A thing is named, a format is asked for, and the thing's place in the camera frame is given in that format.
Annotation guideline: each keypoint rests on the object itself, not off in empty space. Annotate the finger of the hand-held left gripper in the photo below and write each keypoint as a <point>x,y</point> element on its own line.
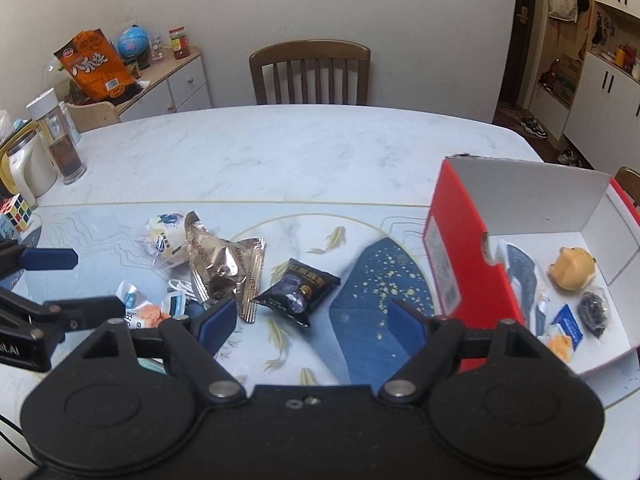
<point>47,259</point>
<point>85,310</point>

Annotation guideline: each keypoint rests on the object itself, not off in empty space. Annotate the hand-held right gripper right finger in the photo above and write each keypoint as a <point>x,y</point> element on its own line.
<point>406,325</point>

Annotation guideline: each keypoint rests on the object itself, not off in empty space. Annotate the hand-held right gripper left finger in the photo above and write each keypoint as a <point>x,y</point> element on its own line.
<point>219,321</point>

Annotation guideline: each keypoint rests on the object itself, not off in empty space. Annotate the white snack packet orange picture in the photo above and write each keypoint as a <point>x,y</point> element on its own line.
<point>145,312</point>

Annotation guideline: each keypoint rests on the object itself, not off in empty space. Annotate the bronze foil snack packet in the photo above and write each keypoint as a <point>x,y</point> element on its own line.
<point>215,260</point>

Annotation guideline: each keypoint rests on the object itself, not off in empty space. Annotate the small teal object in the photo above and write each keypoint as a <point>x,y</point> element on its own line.
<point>150,366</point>

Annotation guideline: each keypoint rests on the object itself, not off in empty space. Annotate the black snack packet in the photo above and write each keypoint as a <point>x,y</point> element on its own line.
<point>297,290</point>

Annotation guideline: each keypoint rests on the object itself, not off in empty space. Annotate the red shoe box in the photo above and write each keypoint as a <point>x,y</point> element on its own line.
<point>455,220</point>

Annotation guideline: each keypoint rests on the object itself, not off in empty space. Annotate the grey and white plastic bag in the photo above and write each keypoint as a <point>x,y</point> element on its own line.
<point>522,270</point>

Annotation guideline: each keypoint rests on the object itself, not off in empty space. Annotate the blue cracker packet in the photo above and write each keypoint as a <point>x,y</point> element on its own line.
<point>562,332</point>

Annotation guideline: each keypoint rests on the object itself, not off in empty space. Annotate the yellow squishy toy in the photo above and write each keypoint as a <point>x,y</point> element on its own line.
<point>572,267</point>

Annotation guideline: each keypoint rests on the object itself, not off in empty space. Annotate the clear packet of dark snack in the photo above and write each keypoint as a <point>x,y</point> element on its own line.
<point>595,312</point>

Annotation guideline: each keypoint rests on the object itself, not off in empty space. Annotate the white marble desktop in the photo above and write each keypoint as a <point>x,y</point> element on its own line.
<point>275,150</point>

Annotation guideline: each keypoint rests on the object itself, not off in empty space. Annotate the printed blue table mat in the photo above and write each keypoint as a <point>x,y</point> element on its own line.
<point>370,310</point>

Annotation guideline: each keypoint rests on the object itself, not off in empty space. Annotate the small white blue sachet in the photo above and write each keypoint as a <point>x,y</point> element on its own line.
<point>175,304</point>

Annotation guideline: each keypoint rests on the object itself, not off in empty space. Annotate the colourful puzzle cube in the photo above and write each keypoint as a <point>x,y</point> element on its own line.
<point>15,212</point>

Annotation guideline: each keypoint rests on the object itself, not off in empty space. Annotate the white electric kettle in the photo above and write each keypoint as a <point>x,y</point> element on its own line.
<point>32,165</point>

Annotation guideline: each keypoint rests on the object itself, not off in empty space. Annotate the bread in clear wrapper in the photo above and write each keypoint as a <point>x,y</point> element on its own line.
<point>167,240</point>

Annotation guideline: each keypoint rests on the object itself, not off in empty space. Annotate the glass bottle with white lid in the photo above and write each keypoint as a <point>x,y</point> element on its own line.
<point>62,150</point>

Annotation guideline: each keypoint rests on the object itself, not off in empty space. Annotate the small beige wooden chair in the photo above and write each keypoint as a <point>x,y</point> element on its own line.
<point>92,115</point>

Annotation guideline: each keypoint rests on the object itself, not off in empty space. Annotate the orange snack bag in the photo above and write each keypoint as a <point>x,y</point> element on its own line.
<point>97,67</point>

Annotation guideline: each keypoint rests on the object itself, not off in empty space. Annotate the white low cabinet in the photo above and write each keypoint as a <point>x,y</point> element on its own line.
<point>185,85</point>

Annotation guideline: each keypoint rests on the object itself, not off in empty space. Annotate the blue globe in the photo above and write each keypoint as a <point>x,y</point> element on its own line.
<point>132,42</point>

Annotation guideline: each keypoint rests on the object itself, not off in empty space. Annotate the small clear container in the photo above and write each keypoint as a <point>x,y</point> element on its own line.
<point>157,51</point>

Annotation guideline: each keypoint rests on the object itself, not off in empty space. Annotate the dark sneakers pair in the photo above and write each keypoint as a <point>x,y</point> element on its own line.
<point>534,127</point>

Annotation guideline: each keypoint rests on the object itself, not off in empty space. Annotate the red lidded jar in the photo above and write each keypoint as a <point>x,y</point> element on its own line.
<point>179,45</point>

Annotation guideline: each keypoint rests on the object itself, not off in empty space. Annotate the brown wooden chair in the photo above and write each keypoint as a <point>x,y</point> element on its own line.
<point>310,52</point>
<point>629,182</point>

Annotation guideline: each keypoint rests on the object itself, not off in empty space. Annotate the dark wooden door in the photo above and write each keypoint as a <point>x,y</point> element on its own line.
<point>520,60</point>

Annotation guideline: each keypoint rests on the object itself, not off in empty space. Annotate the white cupboard unit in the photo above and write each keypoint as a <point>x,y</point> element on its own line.
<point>610,95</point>

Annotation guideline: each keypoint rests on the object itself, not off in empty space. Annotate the orange bottle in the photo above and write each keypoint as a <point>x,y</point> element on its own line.
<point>620,55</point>

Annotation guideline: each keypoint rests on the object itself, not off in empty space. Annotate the white tote bag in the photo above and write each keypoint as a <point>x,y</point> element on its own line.
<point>562,5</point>

